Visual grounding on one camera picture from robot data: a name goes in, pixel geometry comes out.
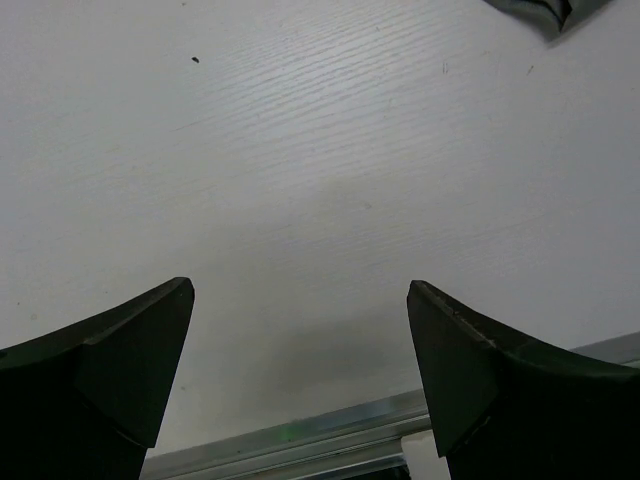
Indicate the aluminium table edge rail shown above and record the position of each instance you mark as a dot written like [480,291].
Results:
[326,405]

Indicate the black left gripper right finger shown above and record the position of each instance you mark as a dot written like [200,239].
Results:
[506,405]

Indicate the grey pleated skirt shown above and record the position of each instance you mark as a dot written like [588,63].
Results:
[547,15]

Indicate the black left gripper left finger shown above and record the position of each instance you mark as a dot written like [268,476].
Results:
[87,401]

